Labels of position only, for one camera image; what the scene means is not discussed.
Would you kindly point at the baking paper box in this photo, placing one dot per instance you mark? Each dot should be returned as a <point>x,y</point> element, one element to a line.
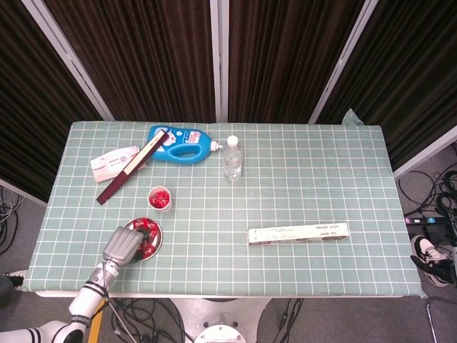
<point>296,234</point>

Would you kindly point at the white paper cup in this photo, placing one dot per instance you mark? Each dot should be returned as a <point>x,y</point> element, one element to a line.
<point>168,209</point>

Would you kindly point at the blue detergent bottle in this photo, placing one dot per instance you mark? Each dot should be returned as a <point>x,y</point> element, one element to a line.
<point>200,146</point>

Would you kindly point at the green checked tablecloth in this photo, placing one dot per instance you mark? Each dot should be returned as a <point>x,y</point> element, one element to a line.
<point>285,178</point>

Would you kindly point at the white table frame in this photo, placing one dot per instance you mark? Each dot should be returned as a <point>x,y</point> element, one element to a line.
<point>214,295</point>

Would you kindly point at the black foot pedal box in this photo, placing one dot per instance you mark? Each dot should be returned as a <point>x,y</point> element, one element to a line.
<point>437,234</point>

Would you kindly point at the black and white sneaker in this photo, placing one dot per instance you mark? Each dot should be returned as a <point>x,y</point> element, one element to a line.
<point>426,250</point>

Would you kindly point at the white pink wet wipes pack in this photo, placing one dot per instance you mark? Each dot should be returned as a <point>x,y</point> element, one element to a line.
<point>107,164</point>

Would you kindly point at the round metal plate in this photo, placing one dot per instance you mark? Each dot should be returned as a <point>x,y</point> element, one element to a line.
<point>159,246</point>

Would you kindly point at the clear plastic water bottle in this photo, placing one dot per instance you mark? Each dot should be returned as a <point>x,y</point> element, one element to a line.
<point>232,160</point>

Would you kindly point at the yellow strip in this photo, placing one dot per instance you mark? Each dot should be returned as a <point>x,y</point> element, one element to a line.
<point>95,328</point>

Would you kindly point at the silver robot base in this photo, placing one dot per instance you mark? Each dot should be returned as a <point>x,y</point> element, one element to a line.
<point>221,321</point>

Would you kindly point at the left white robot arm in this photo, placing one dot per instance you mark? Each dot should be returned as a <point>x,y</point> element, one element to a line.
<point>84,302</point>

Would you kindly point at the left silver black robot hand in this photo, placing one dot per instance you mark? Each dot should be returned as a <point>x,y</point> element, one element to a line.
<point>121,246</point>

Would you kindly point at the dark fabric partition screen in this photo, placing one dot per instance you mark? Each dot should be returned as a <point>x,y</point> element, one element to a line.
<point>410,71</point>
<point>35,107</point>
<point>143,53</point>
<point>285,53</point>

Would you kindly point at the dark shoe with white sole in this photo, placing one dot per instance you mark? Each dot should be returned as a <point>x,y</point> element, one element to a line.
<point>7,289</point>

